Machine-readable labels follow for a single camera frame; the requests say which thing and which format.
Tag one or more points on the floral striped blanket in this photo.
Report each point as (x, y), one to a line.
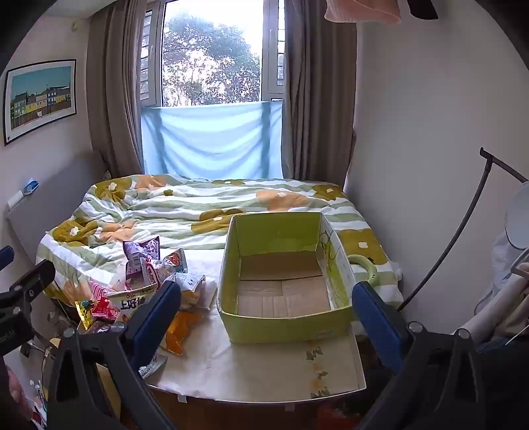
(186, 211)

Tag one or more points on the orange snack packet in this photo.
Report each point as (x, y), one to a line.
(182, 331)

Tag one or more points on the gold red snack packet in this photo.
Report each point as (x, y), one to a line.
(101, 310)

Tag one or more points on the light blue cloth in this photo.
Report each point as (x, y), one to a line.
(210, 136)

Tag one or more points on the white rolled tube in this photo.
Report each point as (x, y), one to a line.
(492, 306)

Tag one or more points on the framed house picture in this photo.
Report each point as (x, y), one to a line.
(39, 99)

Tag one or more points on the pink hanging cloth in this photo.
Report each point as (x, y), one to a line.
(363, 10)

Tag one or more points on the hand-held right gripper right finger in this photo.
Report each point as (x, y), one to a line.
(378, 326)

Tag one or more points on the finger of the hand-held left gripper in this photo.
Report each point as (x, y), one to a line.
(5, 257)
(33, 278)

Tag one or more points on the floral tablecloth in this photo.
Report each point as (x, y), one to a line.
(256, 364)

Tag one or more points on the green cardboard box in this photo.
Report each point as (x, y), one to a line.
(285, 328)

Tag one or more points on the small blue object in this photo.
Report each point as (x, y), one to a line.
(30, 187)

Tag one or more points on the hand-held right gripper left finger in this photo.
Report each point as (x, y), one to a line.
(157, 316)

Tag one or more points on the white yellow snack packet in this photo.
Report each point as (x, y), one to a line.
(128, 304)

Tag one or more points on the white round disc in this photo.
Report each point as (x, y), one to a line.
(520, 215)

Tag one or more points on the purple snack packet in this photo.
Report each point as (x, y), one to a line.
(140, 258)

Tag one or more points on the small white object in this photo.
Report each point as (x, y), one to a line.
(15, 199)

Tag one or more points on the small silver snack packet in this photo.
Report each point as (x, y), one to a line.
(155, 366)

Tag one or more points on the black curved stand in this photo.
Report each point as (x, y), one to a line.
(467, 215)

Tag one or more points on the pink strawberry snack packet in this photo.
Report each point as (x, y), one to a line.
(97, 289)

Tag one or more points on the white red-circle snack packet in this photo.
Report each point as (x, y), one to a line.
(174, 260)

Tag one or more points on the brown curtain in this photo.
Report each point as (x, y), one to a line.
(318, 103)
(115, 103)

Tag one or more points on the window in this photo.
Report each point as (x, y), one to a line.
(210, 53)

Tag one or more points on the white grey snack packet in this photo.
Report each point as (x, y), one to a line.
(191, 286)

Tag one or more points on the dark hanging cloth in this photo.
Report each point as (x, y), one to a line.
(423, 8)

